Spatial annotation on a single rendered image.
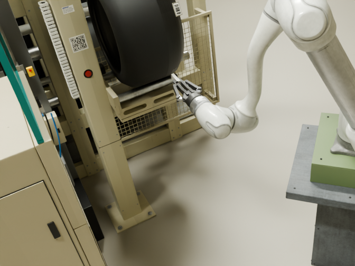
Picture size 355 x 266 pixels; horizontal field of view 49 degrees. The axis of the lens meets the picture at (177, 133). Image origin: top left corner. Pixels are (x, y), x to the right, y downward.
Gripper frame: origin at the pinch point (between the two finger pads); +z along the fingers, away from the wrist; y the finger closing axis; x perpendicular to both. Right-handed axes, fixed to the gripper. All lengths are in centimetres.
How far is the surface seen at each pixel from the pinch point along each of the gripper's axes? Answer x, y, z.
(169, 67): 0.5, -2.6, 11.3
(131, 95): 14.7, 17.1, 18.9
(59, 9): -32, 37, 33
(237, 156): 107, -54, 24
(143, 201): 105, 22, 22
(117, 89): 29, 17, 47
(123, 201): 88, 36, 16
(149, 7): -30.0, 2.1, 15.4
